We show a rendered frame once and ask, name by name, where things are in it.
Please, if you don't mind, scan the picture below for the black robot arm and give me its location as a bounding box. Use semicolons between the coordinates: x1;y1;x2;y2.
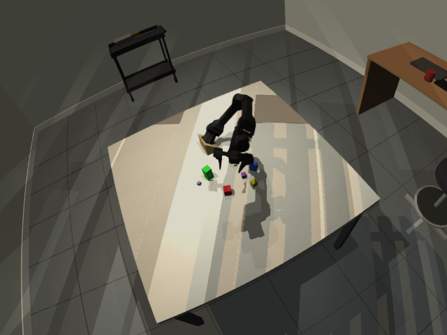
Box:
201;94;256;164

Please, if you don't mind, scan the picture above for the blue block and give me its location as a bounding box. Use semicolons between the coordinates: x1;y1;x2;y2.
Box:
249;162;258;172

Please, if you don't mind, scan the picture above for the red block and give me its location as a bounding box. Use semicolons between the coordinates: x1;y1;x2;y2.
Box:
223;185;232;196

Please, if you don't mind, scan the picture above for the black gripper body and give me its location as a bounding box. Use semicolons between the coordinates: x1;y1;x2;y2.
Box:
213;141;254;164

